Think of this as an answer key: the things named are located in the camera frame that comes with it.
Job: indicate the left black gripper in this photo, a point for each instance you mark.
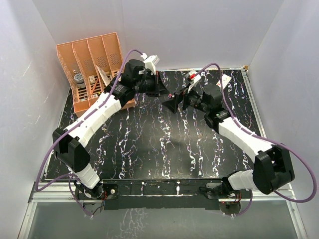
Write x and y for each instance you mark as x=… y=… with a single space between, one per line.
x=159 y=89

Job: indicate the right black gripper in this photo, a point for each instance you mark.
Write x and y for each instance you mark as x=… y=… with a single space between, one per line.
x=172 y=104

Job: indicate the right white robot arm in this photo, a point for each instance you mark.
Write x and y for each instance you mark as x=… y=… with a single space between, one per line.
x=272 y=163

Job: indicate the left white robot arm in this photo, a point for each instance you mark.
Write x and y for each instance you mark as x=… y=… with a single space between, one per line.
x=70 y=142

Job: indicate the white packaged card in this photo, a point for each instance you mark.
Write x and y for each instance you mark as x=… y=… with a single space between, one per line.
x=105 y=76

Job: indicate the white red small box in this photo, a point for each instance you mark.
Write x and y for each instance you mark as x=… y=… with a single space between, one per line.
x=224 y=81

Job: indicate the small white beige box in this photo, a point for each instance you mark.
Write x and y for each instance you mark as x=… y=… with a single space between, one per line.
x=92 y=79

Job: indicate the orange perforated file organizer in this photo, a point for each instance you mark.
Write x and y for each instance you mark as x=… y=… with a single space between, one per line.
x=83 y=55

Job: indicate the grey round canister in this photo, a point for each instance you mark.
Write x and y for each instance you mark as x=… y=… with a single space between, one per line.
x=78 y=79

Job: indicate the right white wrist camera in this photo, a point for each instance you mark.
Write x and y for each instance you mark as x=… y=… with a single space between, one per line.
x=193 y=78

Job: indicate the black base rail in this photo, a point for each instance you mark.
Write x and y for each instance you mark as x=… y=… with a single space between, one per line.
x=163 y=193

